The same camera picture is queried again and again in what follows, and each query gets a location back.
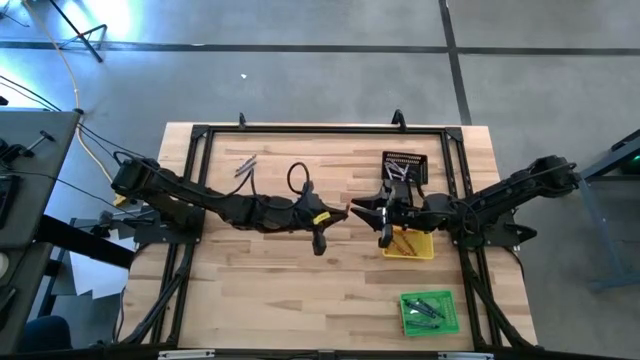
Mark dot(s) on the workbench with blue legs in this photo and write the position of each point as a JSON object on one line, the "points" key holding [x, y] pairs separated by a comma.
{"points": [[600, 230]]}

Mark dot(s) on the white tape roll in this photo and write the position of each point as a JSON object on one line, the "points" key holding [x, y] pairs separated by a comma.
{"points": [[3, 265]]}

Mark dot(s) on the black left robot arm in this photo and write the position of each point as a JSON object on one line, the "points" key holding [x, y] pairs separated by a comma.
{"points": [[200, 197]]}

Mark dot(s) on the white paper sheets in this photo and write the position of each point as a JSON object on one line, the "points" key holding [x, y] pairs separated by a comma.
{"points": [[95, 280]]}

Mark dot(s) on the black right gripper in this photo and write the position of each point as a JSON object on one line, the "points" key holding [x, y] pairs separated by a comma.
{"points": [[405, 215]]}

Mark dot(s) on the black slotted plastic basket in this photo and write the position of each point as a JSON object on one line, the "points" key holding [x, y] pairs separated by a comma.
{"points": [[422, 167]]}

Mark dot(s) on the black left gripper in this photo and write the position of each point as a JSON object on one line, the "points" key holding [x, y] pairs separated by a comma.
{"points": [[307, 215]]}

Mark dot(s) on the black clamp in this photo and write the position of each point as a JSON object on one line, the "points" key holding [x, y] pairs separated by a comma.
{"points": [[15, 151]]}

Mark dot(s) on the black aluminium table frame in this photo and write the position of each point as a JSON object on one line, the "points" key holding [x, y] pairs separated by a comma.
{"points": [[325, 130]]}

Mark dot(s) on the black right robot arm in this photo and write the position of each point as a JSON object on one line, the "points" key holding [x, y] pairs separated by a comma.
{"points": [[500, 195]]}

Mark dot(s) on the yellow slotted plastic basket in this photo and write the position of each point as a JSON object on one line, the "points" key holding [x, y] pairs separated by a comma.
{"points": [[425, 247]]}

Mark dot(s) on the person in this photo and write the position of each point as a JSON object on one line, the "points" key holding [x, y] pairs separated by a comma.
{"points": [[45, 332]]}

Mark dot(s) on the dark grey side table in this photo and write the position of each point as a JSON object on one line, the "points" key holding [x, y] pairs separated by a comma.
{"points": [[45, 190]]}

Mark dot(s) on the green slotted plastic basket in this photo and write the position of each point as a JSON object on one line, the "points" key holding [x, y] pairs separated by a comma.
{"points": [[450, 312]]}

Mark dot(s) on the black stand legs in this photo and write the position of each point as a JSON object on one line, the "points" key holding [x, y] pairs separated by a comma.
{"points": [[75, 29]]}

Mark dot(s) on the silver metal bracket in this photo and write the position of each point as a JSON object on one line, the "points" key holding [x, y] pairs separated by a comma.
{"points": [[465, 356], [185, 354]]}

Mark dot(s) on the yellow label tag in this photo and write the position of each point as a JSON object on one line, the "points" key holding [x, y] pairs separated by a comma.
{"points": [[322, 217]]}

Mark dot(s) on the black steel beam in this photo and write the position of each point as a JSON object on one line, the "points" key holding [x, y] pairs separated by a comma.
{"points": [[85, 242]]}

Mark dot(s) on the grey crayon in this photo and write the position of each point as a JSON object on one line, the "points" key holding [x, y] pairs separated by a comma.
{"points": [[394, 166], [248, 162], [396, 170], [406, 167], [402, 172], [391, 176]]}

